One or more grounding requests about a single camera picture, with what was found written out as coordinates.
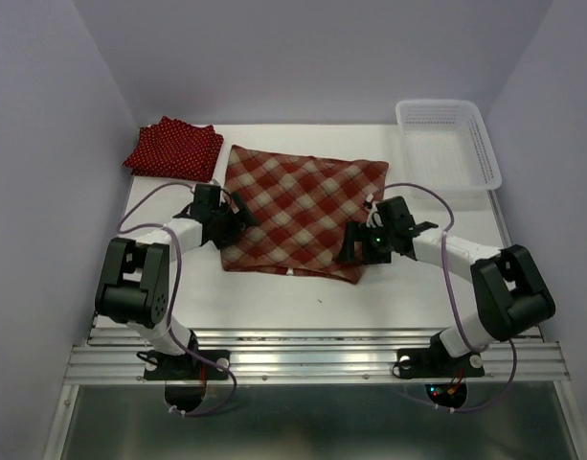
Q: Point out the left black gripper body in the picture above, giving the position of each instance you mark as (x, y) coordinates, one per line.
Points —
(228, 226)

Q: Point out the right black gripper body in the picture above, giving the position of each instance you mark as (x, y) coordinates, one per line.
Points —
(378, 247)

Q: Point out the red white plaid skirt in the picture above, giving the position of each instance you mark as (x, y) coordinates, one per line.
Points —
(303, 204)

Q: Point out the red polka dot skirt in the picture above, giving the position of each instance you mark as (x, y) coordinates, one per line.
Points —
(174, 134)
(187, 164)

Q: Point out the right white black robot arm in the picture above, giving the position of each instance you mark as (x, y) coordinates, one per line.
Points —
(510, 293)

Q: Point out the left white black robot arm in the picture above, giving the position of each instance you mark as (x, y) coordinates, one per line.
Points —
(141, 275)

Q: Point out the white plastic basket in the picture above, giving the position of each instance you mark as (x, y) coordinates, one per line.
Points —
(446, 147)

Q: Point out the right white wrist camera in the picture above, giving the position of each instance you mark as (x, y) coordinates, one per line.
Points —
(373, 219)

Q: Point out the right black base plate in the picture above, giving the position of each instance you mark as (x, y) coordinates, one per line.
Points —
(419, 363)

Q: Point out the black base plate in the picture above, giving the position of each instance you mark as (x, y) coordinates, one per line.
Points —
(161, 367)
(419, 363)

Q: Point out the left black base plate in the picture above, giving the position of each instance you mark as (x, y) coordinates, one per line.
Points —
(161, 367)

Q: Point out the aluminium rail frame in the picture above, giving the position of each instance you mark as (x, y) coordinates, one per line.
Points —
(323, 355)

